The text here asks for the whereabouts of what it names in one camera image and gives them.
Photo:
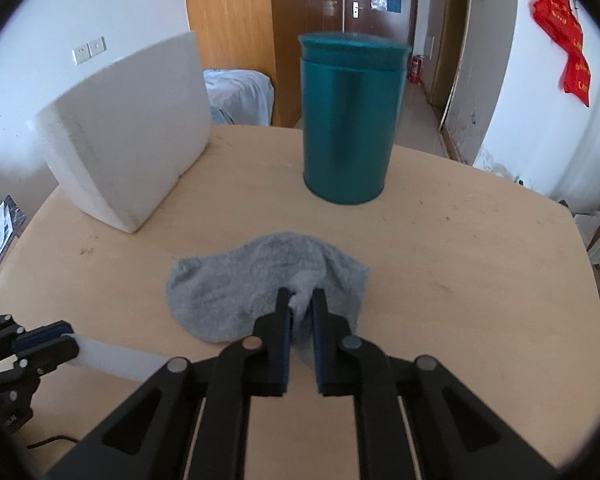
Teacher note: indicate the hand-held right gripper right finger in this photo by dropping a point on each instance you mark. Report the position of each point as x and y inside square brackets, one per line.
[321, 345]

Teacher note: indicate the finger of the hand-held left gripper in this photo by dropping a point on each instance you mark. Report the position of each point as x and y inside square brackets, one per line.
[52, 354]
[40, 336]

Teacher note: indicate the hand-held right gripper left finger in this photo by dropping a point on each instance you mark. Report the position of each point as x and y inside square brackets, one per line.
[282, 345]

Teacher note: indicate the translucent white plastic bar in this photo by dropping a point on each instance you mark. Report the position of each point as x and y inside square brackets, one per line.
[120, 357]

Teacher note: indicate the grey sock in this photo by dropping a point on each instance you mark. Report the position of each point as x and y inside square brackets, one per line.
[240, 280]

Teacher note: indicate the white foam box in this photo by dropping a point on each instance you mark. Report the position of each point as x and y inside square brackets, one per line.
[130, 135]

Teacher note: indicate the papers on side table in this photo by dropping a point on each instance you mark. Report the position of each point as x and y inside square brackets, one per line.
[17, 215]

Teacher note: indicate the teal metal canister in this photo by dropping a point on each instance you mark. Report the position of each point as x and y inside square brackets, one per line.
[345, 135]

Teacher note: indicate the white bag on floor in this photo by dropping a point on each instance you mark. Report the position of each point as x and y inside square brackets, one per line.
[240, 95]

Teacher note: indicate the red fire extinguisher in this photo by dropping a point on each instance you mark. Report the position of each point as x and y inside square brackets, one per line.
[416, 71]

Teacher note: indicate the wooden side door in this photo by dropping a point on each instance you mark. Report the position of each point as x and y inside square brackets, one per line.
[450, 35]

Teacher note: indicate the wooden wardrobe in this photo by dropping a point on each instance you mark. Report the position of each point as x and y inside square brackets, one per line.
[230, 10]

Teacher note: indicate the blue door notice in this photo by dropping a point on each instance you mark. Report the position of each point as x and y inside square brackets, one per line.
[394, 3]

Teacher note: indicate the red printed bag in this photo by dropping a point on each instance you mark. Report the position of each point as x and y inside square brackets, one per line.
[577, 80]
[557, 15]

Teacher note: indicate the double wall socket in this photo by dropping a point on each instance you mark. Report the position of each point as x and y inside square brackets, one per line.
[89, 50]

